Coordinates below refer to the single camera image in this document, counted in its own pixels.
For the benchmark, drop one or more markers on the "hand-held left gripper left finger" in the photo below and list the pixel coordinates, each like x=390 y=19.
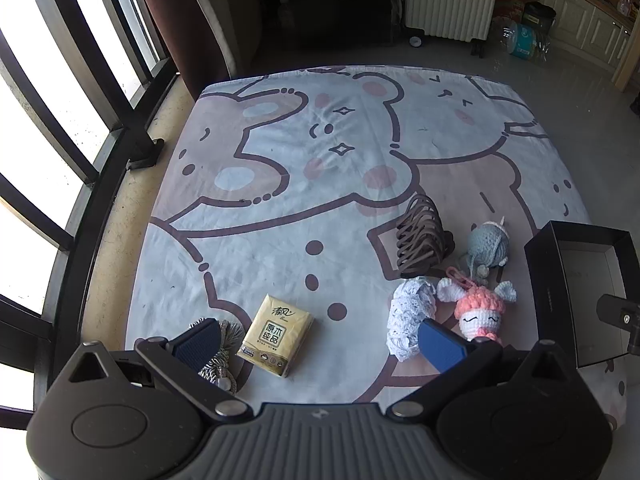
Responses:
x=196 y=346

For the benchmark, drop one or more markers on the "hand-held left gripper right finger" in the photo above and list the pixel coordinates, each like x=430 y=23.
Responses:
x=442 y=346

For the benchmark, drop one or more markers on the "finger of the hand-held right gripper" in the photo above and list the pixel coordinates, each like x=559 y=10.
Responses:
x=619 y=316

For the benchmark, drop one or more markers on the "black cardboard box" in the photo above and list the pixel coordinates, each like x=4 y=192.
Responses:
x=560 y=280

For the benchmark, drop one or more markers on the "white lace yarn bundle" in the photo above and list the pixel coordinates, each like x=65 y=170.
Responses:
x=407 y=317

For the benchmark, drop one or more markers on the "pink crochet doll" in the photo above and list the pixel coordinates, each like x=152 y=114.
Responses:
x=477 y=312

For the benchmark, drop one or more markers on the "yellow tissue packet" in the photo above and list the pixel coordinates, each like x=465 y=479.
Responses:
x=276 y=336

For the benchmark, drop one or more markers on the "brown wavy hair clip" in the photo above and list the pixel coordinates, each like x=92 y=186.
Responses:
x=420 y=240

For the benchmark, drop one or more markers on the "grey crochet doll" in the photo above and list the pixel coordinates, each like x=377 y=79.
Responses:
x=490 y=246

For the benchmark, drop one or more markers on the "bear printed blanket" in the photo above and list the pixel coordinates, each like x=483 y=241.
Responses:
x=310 y=190

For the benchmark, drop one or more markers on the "black window railing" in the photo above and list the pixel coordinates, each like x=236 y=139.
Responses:
x=65 y=125

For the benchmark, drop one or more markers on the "cream kitchen cabinets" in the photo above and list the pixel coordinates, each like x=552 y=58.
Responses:
x=585 y=10

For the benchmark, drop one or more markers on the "dark brown curtain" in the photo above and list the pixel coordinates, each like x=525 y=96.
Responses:
x=200 y=20

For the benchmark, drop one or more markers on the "black railing foot bracket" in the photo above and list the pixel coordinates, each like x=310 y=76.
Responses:
x=145 y=152

